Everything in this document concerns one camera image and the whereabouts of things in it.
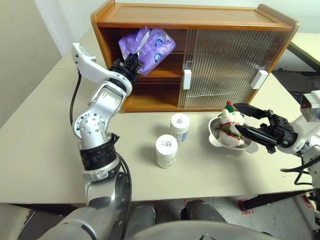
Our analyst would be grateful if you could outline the wooden cabinet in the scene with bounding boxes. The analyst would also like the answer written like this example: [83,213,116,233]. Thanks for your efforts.
[90,0,301,114]

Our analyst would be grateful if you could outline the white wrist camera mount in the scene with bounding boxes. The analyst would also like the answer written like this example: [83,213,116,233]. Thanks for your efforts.
[276,90,320,156]
[71,42,133,97]

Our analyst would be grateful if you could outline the grey robot torso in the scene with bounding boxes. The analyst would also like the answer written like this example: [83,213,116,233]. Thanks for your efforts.
[129,219,281,240]

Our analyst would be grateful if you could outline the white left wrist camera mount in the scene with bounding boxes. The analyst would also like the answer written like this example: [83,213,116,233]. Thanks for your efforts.
[71,42,133,97]

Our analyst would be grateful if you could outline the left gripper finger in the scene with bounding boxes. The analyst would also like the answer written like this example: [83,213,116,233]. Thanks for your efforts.
[133,52,144,73]
[124,53,136,70]

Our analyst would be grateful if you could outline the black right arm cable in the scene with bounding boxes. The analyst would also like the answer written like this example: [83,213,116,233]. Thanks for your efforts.
[279,152,314,186]

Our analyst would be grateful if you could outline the white plush toy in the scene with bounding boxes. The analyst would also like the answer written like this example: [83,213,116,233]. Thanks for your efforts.
[216,100,247,148]

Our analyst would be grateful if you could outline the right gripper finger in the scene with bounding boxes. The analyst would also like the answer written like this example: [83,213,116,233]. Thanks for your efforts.
[234,125,278,147]
[233,102,268,119]

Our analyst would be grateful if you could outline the purple soft package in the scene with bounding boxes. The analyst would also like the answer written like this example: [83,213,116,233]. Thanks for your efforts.
[118,27,177,76]

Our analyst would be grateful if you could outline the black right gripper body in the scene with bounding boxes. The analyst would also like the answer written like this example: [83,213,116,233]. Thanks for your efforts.
[259,108,299,154]

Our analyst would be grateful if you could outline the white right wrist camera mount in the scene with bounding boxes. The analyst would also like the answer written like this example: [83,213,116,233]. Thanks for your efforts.
[276,90,320,156]

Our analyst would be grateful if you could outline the dark rounded shape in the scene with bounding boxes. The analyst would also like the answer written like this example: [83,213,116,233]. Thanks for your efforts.
[124,201,156,235]
[180,199,227,225]

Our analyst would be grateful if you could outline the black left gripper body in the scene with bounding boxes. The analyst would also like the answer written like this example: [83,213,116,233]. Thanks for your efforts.
[109,59,141,85]

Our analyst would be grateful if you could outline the ribbed glass sliding door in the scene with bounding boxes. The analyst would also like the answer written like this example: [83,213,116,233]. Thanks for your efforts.
[177,28,278,110]
[187,28,287,110]

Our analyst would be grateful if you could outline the red floor tape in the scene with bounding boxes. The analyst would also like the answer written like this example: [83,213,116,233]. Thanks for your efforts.
[236,198,256,216]

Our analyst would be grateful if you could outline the beige table with black frame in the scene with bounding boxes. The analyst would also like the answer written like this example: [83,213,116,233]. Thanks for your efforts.
[286,32,320,73]

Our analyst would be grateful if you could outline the metal bowl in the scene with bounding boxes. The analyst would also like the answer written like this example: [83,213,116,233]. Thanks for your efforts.
[208,117,260,154]

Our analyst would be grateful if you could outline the white door handle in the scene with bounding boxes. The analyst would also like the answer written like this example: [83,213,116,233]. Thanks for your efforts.
[183,69,193,91]
[250,69,269,90]

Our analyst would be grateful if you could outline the black metal table leg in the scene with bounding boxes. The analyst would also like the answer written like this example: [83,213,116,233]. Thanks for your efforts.
[243,189,314,211]

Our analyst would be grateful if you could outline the white plastic bottle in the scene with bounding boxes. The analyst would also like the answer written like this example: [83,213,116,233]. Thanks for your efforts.
[155,134,179,169]
[169,112,191,145]

